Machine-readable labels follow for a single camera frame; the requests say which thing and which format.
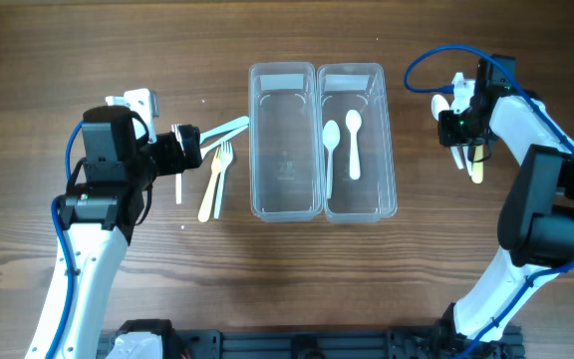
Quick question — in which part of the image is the yellow plastic fork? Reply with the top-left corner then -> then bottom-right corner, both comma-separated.
197,148 -> 222,222

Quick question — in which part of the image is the white fork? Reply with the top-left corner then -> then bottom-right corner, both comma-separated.
171,124 -> 183,205
214,142 -> 233,219

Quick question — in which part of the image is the right blue cable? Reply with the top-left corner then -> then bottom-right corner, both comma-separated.
404,44 -> 574,359

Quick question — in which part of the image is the left blue cable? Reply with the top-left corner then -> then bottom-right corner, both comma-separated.
42,119 -> 87,359

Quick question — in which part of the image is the blue cable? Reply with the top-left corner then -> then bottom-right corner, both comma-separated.
42,119 -> 87,359
404,44 -> 574,359

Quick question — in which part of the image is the right clear plastic container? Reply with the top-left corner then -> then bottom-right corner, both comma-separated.
317,63 -> 398,223

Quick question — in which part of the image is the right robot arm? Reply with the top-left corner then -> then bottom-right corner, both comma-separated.
431,55 -> 574,342

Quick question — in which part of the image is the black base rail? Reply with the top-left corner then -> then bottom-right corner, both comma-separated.
97,326 -> 525,359

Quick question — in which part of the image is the light blue plastic fork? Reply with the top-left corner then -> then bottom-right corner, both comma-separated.
199,116 -> 249,145

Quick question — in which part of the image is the left clear plastic container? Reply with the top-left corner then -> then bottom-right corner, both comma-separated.
248,62 -> 323,222

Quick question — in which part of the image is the white spoon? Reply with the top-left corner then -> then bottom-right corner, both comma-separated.
345,110 -> 362,180
430,94 -> 450,121
323,120 -> 340,199
450,146 -> 472,177

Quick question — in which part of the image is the white fork angled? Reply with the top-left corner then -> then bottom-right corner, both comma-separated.
200,126 -> 248,159

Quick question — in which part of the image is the yellow plastic spoon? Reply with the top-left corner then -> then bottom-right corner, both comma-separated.
471,146 -> 484,183

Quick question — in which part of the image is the clear plastic container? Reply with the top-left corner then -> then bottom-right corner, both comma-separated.
248,62 -> 323,222
317,63 -> 398,223

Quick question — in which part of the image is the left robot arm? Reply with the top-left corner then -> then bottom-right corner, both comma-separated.
27,105 -> 202,358

